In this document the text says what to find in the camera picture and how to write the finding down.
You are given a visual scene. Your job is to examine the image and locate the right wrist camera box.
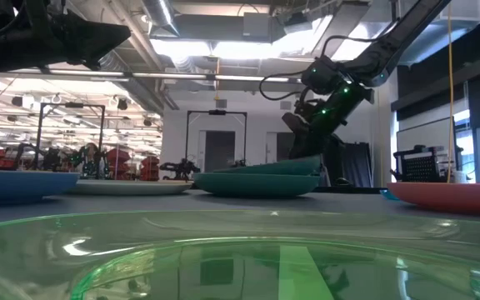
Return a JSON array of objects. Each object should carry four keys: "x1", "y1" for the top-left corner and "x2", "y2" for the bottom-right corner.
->
[{"x1": 282, "y1": 111, "x2": 311, "y2": 135}]

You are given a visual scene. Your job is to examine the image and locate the transparent green plastic plate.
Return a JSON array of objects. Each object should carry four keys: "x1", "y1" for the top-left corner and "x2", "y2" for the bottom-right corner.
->
[{"x1": 0, "y1": 208, "x2": 480, "y2": 300}]

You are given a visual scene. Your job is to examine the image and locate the long ceiling light bar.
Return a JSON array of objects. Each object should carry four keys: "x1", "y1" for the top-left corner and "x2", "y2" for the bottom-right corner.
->
[{"x1": 0, "y1": 68, "x2": 304, "y2": 84}]

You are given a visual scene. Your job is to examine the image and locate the black hanging cloth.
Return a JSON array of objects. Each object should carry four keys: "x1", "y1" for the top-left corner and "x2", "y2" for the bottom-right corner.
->
[{"x1": 325, "y1": 133, "x2": 375, "y2": 188}]

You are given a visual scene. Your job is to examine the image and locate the dark doorway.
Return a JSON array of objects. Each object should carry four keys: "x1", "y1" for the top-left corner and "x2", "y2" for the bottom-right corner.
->
[{"x1": 204, "y1": 131, "x2": 237, "y2": 173}]

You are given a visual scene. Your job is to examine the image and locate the yellow power cable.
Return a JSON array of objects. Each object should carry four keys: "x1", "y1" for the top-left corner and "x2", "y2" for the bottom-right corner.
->
[{"x1": 446, "y1": 0, "x2": 455, "y2": 184}]

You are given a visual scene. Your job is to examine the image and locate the white plastic plate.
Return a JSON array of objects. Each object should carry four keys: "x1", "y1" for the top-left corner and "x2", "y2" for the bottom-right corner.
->
[{"x1": 67, "y1": 178, "x2": 194, "y2": 197}]

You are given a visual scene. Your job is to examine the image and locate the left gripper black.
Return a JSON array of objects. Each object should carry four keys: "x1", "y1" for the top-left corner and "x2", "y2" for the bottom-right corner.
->
[{"x1": 0, "y1": 0, "x2": 133, "y2": 88}]

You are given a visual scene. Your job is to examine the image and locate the black camera stand frame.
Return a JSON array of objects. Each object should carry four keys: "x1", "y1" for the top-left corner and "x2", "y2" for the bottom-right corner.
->
[
  {"x1": 34, "y1": 102, "x2": 107, "y2": 181},
  {"x1": 185, "y1": 109, "x2": 248, "y2": 168}
]

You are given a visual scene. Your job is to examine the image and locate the black aluminium table frame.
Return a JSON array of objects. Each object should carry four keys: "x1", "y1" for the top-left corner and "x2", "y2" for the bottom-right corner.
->
[{"x1": 314, "y1": 185, "x2": 389, "y2": 195}]

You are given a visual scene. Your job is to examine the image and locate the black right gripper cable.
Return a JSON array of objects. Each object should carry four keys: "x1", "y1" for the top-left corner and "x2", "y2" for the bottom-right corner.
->
[{"x1": 258, "y1": 34, "x2": 393, "y2": 102}]

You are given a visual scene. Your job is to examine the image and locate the black perforated cart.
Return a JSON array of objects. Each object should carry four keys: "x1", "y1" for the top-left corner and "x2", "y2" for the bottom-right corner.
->
[{"x1": 391, "y1": 144, "x2": 460, "y2": 184}]

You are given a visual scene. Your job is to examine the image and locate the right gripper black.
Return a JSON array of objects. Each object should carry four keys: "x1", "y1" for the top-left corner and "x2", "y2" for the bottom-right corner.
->
[{"x1": 288, "y1": 110, "x2": 345, "y2": 162}]

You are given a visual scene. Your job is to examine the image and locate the transparent orange plastic plate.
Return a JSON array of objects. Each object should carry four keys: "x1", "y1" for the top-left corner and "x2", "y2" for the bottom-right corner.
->
[{"x1": 387, "y1": 182, "x2": 480, "y2": 218}]

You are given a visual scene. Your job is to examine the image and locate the grey table mat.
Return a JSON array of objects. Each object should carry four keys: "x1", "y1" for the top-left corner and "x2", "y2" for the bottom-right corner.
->
[{"x1": 0, "y1": 189, "x2": 480, "y2": 228}]

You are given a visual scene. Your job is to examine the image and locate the silver ventilation duct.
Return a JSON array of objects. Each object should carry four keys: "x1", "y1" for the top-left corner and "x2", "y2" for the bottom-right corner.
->
[{"x1": 141, "y1": 0, "x2": 182, "y2": 38}]

